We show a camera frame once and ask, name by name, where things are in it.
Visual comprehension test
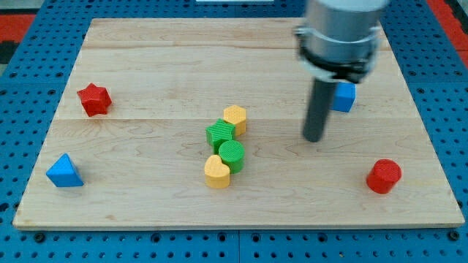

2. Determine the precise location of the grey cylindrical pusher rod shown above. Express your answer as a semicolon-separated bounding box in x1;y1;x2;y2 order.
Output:
303;78;337;142

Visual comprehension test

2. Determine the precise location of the blue cube block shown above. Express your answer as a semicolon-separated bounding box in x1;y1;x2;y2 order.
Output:
331;83;356;113

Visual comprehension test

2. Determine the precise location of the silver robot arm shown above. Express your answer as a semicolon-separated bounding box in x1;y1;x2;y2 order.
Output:
294;0;390;142

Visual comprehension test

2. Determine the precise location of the yellow hexagon block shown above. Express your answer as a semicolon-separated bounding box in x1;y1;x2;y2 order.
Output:
223;105;246;137

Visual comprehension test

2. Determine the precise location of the red cylinder block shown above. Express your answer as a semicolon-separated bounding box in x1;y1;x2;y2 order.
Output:
366;159;402;194

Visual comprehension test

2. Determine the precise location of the green cylinder block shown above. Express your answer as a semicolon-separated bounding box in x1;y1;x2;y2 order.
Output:
218;140;245;174

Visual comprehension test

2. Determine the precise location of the green star block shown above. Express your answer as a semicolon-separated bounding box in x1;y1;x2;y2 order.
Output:
205;119;235;154

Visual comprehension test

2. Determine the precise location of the yellow heart block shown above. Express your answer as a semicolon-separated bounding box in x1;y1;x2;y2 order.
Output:
204;155;230;188

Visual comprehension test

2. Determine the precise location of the wooden board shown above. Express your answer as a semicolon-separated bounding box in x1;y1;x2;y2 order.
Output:
13;18;465;231

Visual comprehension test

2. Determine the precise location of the red star block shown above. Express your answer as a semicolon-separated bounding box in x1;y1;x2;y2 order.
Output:
77;83;112;117

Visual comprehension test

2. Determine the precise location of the blue triangle block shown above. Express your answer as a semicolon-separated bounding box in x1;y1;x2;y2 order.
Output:
45;153;84;187

